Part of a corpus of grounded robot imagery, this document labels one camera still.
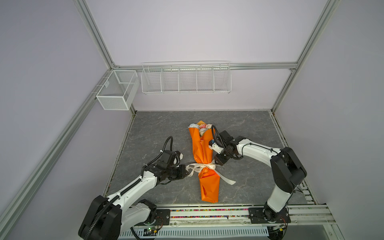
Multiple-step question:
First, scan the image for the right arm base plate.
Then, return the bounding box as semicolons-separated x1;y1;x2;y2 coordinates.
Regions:
248;207;291;224

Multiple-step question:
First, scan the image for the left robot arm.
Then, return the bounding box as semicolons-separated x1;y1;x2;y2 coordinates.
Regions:
78;136;188;240

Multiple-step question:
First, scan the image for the aluminium front rail frame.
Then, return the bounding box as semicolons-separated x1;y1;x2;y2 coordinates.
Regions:
117;205;344;240

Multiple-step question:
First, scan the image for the orange wrapping paper sheet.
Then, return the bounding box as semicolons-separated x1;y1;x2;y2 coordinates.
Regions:
189;121;220;203

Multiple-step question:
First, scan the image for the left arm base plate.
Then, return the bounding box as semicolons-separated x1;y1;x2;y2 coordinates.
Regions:
136;209;171;226

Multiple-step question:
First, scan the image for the long white wire basket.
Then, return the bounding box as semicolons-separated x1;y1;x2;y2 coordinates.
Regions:
141;61;232;94

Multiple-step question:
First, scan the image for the white printed ribbon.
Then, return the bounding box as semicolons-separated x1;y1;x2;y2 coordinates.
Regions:
185;159;237;186

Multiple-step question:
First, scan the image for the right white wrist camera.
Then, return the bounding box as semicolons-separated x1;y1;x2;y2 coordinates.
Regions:
209;140;224;154

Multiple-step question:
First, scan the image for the small white mesh basket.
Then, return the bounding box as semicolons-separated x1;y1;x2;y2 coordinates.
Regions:
96;70;140;111

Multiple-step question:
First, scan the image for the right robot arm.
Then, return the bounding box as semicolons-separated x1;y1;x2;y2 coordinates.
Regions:
209;125;307;223

